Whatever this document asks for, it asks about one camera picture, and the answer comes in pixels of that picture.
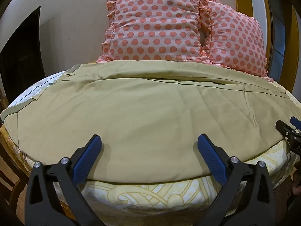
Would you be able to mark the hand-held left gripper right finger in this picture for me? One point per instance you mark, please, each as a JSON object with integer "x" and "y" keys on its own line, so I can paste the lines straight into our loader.
{"x": 211, "y": 159}

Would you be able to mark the person's right hand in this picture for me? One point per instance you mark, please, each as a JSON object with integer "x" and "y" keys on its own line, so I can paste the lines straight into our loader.
{"x": 296, "y": 181}

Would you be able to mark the large pink polka dot pillow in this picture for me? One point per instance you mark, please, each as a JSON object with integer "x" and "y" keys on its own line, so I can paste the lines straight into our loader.
{"x": 156, "y": 27}

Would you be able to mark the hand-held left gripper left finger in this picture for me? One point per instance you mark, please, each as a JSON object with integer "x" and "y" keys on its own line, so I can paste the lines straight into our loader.
{"x": 88, "y": 156}

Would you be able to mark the dark wall panel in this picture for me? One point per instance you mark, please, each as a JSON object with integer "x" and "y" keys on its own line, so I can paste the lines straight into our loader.
{"x": 20, "y": 58}

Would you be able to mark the yellow patterned bed sheet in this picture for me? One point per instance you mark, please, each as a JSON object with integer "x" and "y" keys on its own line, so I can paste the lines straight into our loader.
{"x": 150, "y": 196}

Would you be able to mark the small pink polka dot pillow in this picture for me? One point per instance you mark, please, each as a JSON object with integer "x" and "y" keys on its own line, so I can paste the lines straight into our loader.
{"x": 237, "y": 40}

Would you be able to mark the khaki pants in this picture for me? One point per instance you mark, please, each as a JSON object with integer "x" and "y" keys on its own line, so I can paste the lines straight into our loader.
{"x": 145, "y": 122}

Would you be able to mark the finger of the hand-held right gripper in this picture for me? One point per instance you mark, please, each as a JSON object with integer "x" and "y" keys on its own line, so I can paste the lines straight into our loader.
{"x": 295, "y": 122}
{"x": 283, "y": 127}

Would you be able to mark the dark wooden furniture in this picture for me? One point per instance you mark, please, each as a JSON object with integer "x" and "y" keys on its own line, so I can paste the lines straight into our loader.
{"x": 10, "y": 179}

